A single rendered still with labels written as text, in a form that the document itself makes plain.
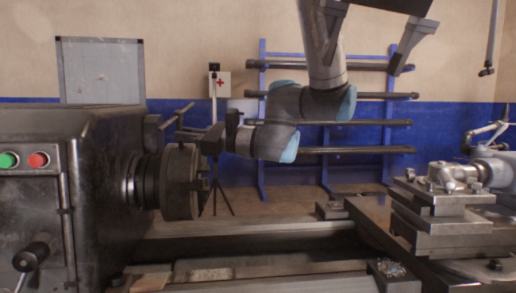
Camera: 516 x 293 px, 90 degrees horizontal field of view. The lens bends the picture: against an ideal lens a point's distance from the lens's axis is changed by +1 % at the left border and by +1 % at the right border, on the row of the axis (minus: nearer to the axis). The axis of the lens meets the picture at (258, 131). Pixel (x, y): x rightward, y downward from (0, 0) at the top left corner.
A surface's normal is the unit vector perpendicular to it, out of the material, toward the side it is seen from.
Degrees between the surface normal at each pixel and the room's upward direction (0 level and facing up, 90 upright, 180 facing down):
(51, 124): 45
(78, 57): 90
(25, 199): 90
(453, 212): 90
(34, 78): 90
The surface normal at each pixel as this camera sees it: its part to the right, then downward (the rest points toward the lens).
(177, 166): 0.10, -0.51
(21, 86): 0.11, 0.13
